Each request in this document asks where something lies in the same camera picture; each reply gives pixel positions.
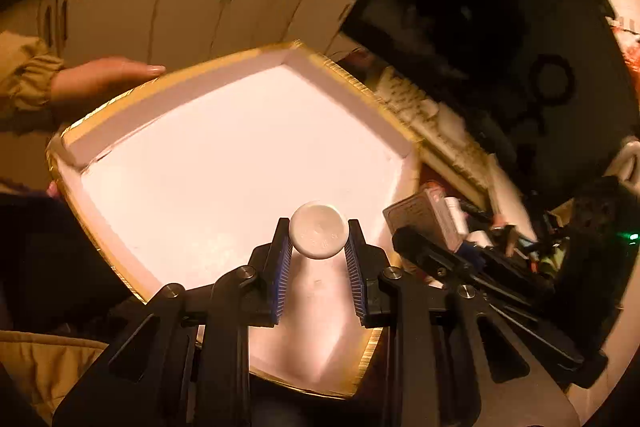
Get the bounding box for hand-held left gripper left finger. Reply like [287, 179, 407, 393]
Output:
[52, 218, 293, 427]

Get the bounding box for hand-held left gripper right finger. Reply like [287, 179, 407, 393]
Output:
[345, 219, 581, 427]

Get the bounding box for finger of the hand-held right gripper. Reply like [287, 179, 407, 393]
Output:
[392, 226, 586, 360]

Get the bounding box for small brown cardboard box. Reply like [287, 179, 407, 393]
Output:
[382, 187, 468, 253]

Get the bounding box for white round bottle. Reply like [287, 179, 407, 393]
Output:
[287, 201, 358, 328]

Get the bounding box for white box with gold rim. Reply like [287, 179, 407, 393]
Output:
[46, 39, 426, 400]

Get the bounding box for another person's forearm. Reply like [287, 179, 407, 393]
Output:
[0, 32, 66, 132]

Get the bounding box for white keyboard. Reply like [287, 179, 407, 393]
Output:
[375, 67, 501, 192]

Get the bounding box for black computer monitor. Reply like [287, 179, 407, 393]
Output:
[340, 0, 640, 218]

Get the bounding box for dark cloth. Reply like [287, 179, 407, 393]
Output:
[0, 192, 146, 338]

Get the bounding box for beige puffer jacket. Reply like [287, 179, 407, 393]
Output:
[0, 331, 108, 425]

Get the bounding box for white lower kitchen cabinets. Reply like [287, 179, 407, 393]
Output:
[0, 0, 361, 72]

